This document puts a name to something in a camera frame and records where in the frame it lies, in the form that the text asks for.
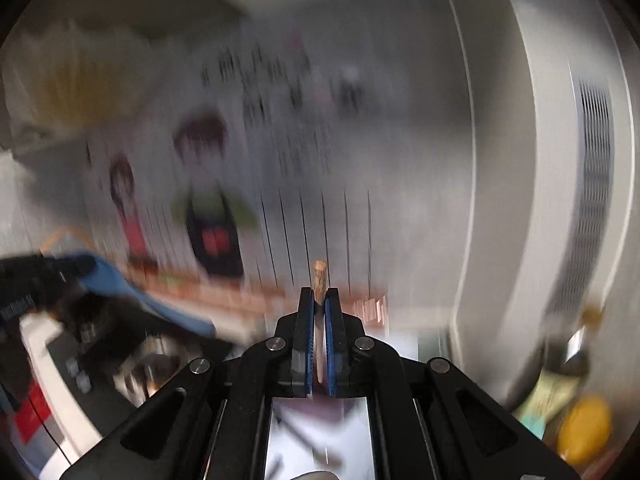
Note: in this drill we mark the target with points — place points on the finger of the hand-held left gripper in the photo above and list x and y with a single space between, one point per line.
35 275

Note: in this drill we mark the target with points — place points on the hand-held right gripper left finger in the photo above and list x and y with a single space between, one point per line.
310 340

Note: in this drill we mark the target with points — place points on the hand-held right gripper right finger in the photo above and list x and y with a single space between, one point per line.
331 340

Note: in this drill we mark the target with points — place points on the wooden chopstick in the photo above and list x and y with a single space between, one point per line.
319 275

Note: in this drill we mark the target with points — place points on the blue plastic spoon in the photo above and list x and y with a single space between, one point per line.
165 310

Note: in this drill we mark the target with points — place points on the glass pot lid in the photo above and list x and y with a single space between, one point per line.
65 232

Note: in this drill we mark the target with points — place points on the green checked table mat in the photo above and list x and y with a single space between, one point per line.
425 345

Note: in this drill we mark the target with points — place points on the black gas stove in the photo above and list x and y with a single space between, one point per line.
150 360

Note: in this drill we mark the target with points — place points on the range hood with flower print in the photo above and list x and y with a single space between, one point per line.
75 90

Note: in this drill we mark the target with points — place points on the dark soy sauce bottle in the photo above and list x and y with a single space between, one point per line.
575 355

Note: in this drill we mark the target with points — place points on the chili jar with yellow lid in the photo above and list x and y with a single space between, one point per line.
585 430

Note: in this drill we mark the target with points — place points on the white vent grille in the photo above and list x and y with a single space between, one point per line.
590 185

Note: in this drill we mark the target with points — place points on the cartoon wall poster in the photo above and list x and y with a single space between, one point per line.
400 185

